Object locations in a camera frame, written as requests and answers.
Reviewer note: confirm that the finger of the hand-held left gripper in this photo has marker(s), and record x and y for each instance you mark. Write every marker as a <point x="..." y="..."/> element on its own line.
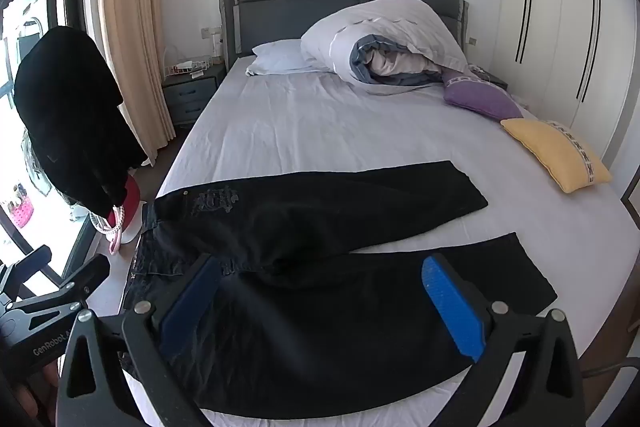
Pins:
<point x="75" y="279"/>
<point x="30" y="257"/>

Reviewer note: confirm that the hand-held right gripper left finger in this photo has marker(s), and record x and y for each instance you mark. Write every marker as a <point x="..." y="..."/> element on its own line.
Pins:
<point x="192" y="302"/>

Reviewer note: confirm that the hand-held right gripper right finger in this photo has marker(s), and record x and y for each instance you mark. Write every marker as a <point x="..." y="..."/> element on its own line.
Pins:
<point x="450" y="307"/>

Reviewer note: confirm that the black pants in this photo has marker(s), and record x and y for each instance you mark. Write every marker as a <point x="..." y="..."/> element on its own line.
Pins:
<point x="310" y="317"/>

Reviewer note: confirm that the person's left hand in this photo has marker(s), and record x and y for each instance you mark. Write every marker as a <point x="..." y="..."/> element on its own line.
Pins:
<point x="30" y="399"/>

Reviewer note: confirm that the pink dotted bag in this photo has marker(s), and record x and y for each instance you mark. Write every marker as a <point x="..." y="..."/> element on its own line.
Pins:
<point x="22" y="213"/>

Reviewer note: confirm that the black hanging garment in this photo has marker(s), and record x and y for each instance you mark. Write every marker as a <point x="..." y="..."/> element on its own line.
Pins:
<point x="70" y="107"/>

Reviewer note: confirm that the yellow cushion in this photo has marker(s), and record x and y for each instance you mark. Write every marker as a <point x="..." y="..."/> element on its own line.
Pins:
<point x="550" y="147"/>

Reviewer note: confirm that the dark grey nightstand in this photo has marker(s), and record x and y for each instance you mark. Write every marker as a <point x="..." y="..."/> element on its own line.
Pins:
<point x="190" y="99"/>
<point x="492" y="79"/>

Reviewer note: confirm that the purple cushion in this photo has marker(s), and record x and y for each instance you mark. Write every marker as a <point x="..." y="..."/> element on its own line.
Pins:
<point x="480" y="99"/>

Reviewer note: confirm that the grey bed with white sheet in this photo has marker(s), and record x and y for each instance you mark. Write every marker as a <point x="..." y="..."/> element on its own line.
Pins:
<point x="325" y="132"/>

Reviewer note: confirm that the beige curtain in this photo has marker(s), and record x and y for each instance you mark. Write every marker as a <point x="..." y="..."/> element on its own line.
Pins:
<point x="132" y="32"/>

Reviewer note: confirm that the white pillow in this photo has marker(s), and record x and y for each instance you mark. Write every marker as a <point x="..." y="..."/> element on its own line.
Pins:
<point x="280" y="57"/>

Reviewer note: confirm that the white and grey duvet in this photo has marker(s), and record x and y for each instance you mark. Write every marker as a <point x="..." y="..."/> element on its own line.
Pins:
<point x="390" y="27"/>

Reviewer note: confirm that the white wardrobe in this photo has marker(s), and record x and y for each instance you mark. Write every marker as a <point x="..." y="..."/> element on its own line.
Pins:
<point x="555" y="32"/>

